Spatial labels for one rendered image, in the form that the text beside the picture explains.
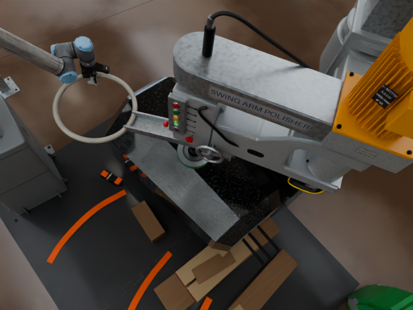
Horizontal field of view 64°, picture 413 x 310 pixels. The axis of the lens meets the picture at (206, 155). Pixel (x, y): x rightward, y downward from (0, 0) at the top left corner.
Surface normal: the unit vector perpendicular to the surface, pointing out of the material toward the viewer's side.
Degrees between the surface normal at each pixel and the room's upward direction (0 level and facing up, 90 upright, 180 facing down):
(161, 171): 45
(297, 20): 0
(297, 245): 0
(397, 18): 90
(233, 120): 4
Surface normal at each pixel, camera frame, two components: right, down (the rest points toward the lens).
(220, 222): -0.46, 0.11
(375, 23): -0.33, 0.84
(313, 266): 0.09, -0.42
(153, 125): -0.17, -0.50
